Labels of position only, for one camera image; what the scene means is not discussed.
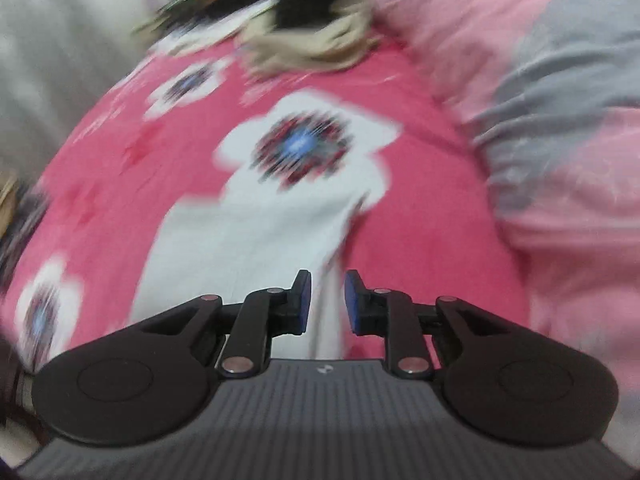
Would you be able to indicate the white button shirt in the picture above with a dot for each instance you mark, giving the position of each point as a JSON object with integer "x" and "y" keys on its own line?
{"x": 240, "y": 260}

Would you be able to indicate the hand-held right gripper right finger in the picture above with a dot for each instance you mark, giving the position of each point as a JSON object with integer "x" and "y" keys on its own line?
{"x": 352, "y": 305}

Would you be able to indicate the folded plaid garment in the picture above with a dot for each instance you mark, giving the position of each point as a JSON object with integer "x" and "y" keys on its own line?
{"x": 25, "y": 230}

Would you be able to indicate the pink and grey quilt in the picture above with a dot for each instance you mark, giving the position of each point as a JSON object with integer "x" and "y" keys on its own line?
{"x": 550, "y": 85}

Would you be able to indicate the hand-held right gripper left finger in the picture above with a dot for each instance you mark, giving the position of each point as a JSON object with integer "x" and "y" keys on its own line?
{"x": 304, "y": 305}

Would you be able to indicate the white curtain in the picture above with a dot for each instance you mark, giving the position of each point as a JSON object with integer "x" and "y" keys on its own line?
{"x": 50, "y": 60}

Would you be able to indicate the folded beige garment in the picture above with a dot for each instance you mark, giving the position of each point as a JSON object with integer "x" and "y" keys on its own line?
{"x": 7, "y": 200}

